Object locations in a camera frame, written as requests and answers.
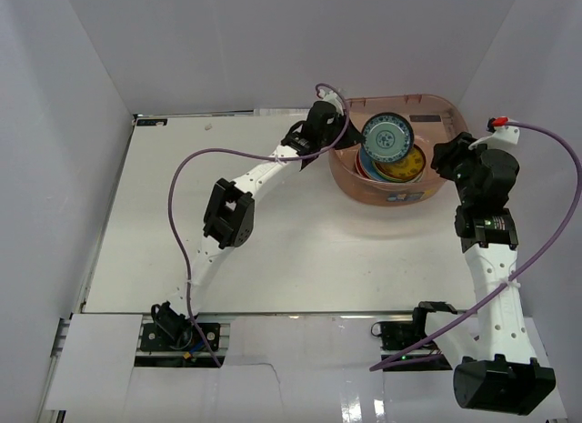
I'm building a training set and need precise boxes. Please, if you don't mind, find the light blue plate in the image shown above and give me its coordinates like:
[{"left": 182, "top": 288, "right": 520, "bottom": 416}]
[{"left": 358, "top": 147, "right": 387, "bottom": 183}]

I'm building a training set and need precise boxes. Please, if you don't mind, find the red and teal plate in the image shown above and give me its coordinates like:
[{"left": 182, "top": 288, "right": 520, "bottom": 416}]
[{"left": 355, "top": 152, "right": 370, "bottom": 179}]

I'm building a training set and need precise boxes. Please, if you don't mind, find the yellow and brown patterned plate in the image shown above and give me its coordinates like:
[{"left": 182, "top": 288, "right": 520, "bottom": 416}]
[{"left": 372, "top": 146, "right": 426, "bottom": 183}]

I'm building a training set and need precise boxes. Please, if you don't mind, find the teal blue patterned plate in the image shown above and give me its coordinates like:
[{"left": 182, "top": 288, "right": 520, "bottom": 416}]
[{"left": 362, "top": 112, "right": 415, "bottom": 164}]

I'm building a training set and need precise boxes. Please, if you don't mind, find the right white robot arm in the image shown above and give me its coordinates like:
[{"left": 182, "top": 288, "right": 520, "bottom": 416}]
[{"left": 410, "top": 132, "right": 556, "bottom": 416}]

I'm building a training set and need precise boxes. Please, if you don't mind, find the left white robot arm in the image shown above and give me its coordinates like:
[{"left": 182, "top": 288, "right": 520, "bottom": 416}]
[{"left": 167, "top": 94, "right": 362, "bottom": 326}]

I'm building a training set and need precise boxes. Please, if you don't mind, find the black label sticker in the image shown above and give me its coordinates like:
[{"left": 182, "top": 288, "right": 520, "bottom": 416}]
[{"left": 135, "top": 118, "right": 168, "bottom": 127}]

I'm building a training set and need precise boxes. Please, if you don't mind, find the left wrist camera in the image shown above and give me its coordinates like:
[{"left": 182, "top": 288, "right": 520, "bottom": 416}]
[{"left": 316, "top": 86, "right": 345, "bottom": 115}]

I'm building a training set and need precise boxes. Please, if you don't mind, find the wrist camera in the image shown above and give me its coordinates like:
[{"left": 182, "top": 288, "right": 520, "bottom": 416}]
[
  {"left": 468, "top": 116, "right": 520, "bottom": 151},
  {"left": 316, "top": 86, "right": 345, "bottom": 115}
]

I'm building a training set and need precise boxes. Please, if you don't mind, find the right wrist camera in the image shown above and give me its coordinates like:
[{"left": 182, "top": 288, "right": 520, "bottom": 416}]
[{"left": 468, "top": 116, "right": 520, "bottom": 151}]

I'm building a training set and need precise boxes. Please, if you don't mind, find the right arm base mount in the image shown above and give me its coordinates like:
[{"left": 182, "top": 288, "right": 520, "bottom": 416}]
[{"left": 370, "top": 321, "right": 450, "bottom": 368}]

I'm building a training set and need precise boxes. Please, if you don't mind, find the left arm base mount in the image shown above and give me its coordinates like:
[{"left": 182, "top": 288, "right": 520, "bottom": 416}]
[{"left": 138, "top": 323, "right": 221, "bottom": 353}]

